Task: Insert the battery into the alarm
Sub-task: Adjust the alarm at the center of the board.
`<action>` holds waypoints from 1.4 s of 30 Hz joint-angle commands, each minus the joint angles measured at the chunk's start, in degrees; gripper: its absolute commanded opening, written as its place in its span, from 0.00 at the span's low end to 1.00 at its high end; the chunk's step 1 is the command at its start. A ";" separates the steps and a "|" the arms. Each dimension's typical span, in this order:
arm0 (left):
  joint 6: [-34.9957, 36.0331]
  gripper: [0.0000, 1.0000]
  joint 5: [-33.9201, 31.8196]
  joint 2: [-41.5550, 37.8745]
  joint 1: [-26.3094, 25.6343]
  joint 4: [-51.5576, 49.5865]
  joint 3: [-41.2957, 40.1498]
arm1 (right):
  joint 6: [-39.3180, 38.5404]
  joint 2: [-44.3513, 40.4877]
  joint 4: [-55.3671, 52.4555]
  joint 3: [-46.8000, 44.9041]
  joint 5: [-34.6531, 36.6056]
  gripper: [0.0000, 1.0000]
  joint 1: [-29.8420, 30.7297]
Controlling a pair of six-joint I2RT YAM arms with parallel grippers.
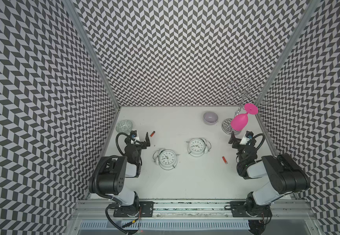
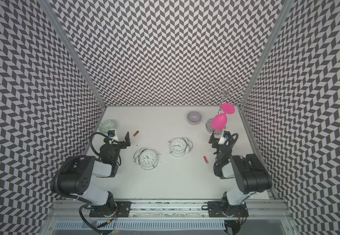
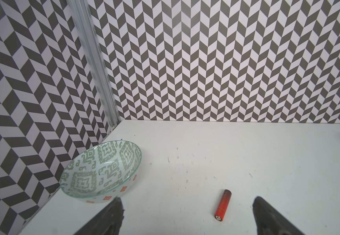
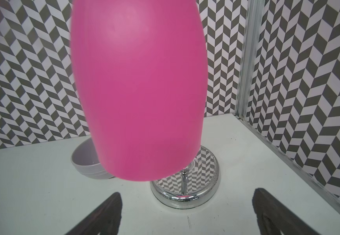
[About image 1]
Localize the white alarm clock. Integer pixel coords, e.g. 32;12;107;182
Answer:
187;138;212;157
152;149;179;170

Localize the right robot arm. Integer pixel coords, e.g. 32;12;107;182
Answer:
225;131;310;218

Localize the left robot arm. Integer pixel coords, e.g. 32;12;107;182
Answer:
88;130;154;218

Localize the pink plastic wine glass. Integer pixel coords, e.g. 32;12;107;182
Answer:
230;103;259;131

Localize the green patterned glass dish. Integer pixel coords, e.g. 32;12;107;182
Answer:
116;119;133;134

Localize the lilac small bowl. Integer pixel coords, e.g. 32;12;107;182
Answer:
203;111;219;125

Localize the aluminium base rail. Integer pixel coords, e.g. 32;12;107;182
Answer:
70;199;316;220

